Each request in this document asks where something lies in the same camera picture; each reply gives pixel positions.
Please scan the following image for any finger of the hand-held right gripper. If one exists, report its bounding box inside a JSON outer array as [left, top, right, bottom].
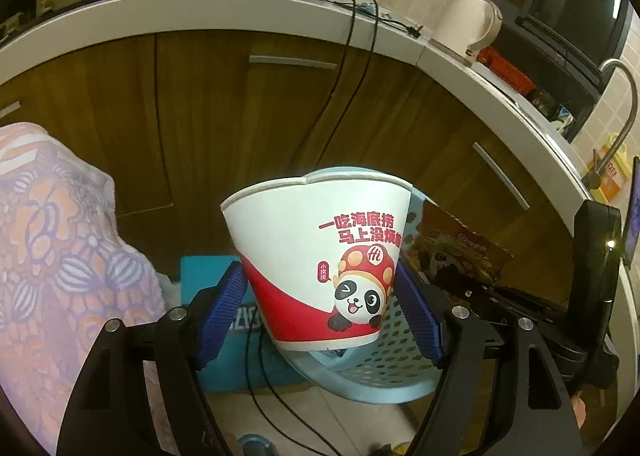
[[427, 263, 571, 321]]

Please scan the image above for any white red panda paper cup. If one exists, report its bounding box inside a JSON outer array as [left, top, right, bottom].
[[220, 175, 412, 352]]

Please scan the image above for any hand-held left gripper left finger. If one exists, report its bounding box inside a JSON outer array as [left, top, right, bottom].
[[55, 260, 248, 456]]

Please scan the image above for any white electric kettle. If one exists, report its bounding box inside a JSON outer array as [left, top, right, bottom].
[[437, 0, 503, 61]]

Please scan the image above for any red tray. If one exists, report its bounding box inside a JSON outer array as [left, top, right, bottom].
[[477, 46, 536, 91]]

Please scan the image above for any pink patterned cloth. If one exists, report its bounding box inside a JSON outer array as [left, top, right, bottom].
[[0, 122, 181, 456]]

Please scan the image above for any teal box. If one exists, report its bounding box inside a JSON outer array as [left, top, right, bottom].
[[180, 256, 321, 393]]

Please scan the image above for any light blue plastic basket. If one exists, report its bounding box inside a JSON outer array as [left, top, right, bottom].
[[295, 166, 451, 405]]

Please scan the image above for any dark kitchen window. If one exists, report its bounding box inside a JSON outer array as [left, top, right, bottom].
[[470, 0, 633, 101]]

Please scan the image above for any brown snack packet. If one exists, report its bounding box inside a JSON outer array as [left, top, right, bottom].
[[407, 200, 516, 287]]

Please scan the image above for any steel kitchen faucet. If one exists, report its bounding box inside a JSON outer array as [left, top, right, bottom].
[[582, 58, 640, 189]]

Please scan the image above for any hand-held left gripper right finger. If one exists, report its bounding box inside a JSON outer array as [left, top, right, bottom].
[[395, 261, 586, 456]]

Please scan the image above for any yellow orange box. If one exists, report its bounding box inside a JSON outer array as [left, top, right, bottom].
[[592, 133, 632, 201]]

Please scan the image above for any person's right hand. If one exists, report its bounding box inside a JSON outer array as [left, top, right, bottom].
[[571, 395, 590, 431]]

